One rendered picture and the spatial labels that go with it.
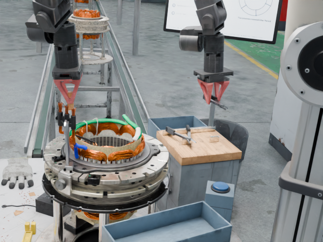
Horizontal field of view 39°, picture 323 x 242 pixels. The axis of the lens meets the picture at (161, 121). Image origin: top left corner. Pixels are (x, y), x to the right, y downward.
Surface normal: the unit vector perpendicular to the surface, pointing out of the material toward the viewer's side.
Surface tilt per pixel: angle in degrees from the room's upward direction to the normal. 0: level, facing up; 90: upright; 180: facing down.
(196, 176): 90
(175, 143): 0
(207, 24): 99
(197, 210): 90
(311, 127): 90
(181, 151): 0
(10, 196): 0
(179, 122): 90
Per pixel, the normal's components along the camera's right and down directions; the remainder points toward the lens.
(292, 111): -0.98, 0.00
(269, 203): 0.07, -0.93
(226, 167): 0.36, 0.36
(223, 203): -0.17, 0.34
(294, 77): -0.45, 0.29
